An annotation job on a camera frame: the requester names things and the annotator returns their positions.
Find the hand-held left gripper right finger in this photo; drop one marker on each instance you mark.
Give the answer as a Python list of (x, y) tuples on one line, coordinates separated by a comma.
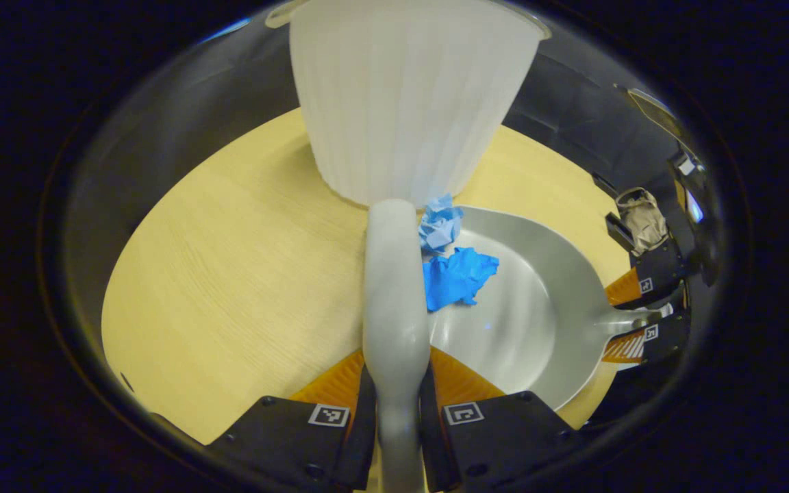
[(432, 445)]

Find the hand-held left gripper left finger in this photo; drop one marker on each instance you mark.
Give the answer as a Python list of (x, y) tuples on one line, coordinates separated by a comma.
[(364, 438)]

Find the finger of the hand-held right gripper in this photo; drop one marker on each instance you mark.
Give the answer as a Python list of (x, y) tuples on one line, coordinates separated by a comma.
[(661, 270), (668, 339)]

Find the grey plastic dustpan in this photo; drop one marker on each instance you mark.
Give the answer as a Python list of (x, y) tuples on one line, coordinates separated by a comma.
[(545, 308)]

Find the dark blue paper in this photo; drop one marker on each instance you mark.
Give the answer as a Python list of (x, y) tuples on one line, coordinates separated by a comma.
[(459, 277)]

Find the light blue paper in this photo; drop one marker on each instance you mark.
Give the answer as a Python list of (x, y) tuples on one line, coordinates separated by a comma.
[(439, 226)]

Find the white plastic garbage bin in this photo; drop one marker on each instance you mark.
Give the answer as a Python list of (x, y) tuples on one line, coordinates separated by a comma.
[(401, 103)]

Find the beige crumpled cloth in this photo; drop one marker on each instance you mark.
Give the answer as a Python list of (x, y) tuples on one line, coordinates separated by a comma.
[(641, 219)]

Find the black backdrop cloth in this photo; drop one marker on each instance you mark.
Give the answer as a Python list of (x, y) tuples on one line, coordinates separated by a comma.
[(572, 116)]

